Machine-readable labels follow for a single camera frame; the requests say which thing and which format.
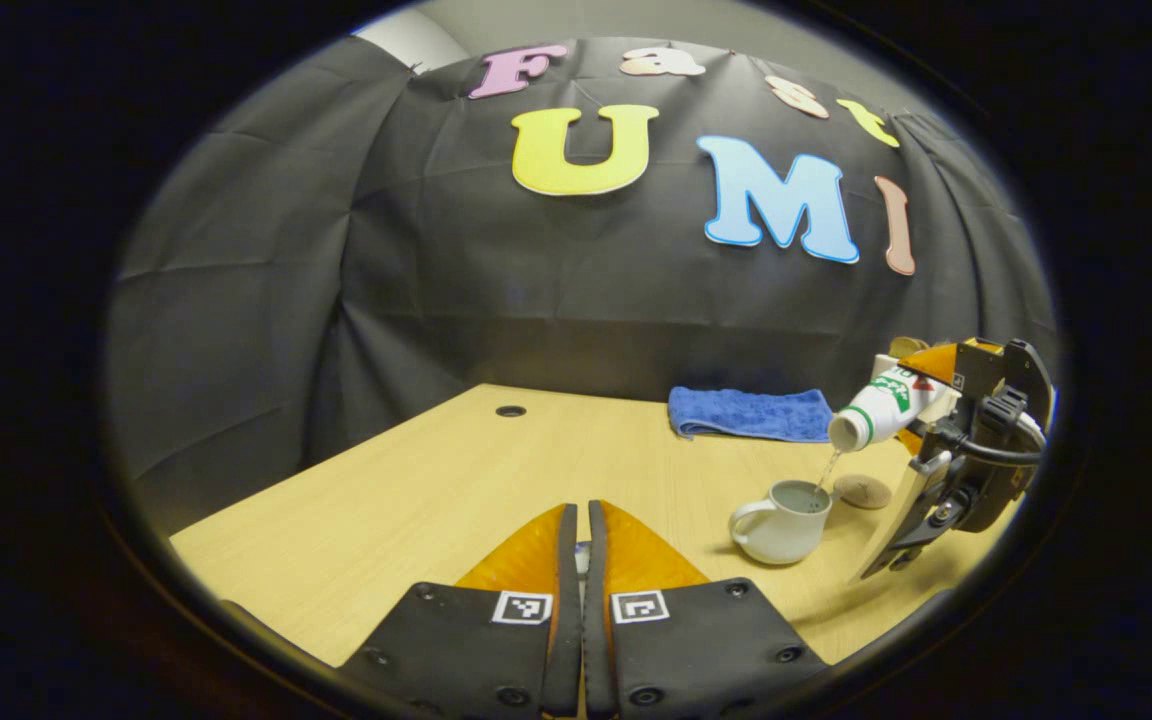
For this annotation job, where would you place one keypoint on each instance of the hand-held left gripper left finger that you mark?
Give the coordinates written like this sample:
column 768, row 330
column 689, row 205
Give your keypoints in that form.
column 568, row 560

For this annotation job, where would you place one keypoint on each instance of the white teacup lid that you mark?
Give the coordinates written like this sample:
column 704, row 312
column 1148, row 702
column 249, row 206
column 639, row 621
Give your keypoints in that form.
column 583, row 560

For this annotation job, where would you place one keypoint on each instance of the blue folded towel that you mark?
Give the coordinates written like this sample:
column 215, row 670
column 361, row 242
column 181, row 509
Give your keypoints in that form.
column 751, row 412

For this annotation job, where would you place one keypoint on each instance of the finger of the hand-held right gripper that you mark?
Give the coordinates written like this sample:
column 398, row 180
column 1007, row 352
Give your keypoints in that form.
column 901, row 520
column 936, row 362

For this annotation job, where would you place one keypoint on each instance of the round brown coaster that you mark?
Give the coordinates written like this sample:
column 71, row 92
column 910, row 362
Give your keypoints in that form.
column 864, row 491

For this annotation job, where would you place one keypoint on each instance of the white ceramic teacup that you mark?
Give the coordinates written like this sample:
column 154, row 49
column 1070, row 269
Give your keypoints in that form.
column 781, row 525

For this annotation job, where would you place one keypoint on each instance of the white plastic water bottle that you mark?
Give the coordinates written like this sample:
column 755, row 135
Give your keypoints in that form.
column 881, row 412

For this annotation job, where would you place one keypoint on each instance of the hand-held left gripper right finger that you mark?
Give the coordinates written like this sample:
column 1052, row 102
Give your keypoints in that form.
column 596, row 560

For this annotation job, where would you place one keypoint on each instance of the black backdrop cloth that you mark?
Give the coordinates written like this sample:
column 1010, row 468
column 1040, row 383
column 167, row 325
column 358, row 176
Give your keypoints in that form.
column 436, row 270

